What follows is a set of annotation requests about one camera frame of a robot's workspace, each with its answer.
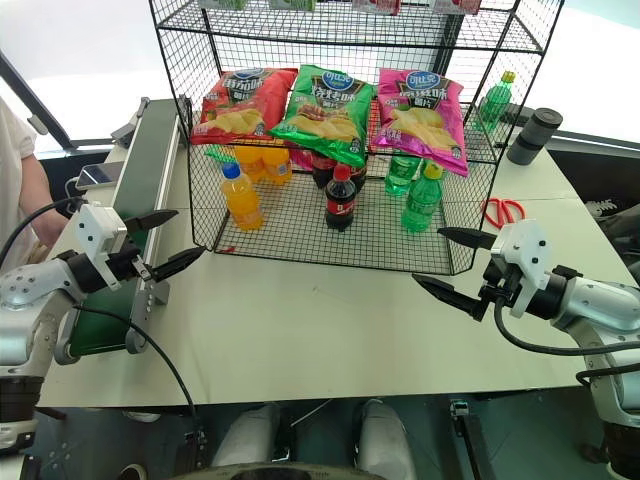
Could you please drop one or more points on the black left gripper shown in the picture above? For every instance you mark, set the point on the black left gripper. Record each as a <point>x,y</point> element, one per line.
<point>125,265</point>

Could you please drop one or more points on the small green snack packet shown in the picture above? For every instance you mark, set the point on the small green snack packet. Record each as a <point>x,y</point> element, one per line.
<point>220,154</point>

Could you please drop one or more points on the person in white shirt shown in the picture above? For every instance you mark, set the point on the person in white shirt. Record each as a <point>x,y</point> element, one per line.
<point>20,175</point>

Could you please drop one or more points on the red chips bag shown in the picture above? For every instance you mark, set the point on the red chips bag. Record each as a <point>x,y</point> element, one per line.
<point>245,105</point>

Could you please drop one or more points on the green soda bottle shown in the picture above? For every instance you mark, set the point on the green soda bottle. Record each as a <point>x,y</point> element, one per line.
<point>495,102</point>
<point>422,202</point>
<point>400,175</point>

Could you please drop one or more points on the green conveyor belt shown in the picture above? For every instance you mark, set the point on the green conveyor belt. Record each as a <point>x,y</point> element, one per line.
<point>142,170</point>

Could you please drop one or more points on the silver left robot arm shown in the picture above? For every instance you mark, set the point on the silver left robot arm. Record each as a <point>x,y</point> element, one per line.
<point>45,285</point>

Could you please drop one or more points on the white rounded leg cover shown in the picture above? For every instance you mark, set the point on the white rounded leg cover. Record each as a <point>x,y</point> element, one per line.
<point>385,440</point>
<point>247,440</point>

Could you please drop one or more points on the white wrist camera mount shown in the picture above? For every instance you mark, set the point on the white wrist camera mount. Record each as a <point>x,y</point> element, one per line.
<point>97,225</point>
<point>527,245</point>

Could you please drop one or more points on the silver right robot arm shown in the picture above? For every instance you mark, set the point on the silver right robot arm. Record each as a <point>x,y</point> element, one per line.
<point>595,305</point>

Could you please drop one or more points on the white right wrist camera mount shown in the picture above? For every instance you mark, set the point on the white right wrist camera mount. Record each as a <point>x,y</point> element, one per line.
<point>527,245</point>

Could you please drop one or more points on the green snack pack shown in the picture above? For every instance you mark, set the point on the green snack pack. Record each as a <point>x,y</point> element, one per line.
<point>292,3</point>
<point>225,3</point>

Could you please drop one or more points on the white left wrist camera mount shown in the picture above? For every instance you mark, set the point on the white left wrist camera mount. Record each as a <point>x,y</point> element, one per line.
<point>97,225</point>

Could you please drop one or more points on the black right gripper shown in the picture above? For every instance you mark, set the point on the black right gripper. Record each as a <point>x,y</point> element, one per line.
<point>502,287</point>

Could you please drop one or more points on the pink chips bag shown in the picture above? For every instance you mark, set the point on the pink chips bag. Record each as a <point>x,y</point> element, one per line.
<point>420,115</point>

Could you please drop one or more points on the black cylindrical container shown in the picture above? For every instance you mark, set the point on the black cylindrical container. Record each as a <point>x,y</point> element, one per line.
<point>532,135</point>

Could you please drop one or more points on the green chips bag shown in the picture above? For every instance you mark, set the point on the green chips bag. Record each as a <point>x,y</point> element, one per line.
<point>325,117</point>

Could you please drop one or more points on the smartphone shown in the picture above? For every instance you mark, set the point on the smartphone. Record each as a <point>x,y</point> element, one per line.
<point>100,175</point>

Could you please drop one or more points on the red snack pack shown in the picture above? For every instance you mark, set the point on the red snack pack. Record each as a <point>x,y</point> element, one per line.
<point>457,5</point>
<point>377,5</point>

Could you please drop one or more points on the orange soda bottle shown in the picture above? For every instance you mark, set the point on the orange soda bottle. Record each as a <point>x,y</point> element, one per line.
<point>277,165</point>
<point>242,200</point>
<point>248,162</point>

